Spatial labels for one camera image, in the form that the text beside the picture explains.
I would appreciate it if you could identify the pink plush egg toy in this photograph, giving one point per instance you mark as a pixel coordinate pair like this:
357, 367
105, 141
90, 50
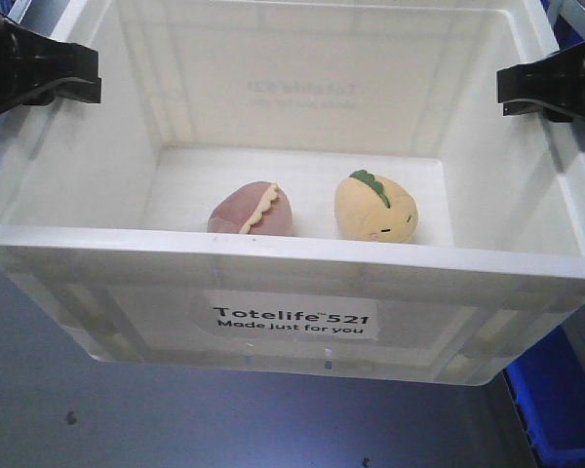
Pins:
257, 208

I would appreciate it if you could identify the yellow plush leaf toy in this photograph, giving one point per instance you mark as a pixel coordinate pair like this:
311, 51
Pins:
372, 208

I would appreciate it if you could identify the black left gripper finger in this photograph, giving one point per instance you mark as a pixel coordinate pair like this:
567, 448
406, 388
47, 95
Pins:
34, 69

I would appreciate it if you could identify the white plastic tote box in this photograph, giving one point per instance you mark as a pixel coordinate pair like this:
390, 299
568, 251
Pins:
104, 207

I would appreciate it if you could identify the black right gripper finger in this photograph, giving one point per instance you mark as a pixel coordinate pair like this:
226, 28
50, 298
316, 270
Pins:
553, 86

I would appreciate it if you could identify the blue storage bin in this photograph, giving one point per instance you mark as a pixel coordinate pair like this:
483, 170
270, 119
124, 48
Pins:
547, 384

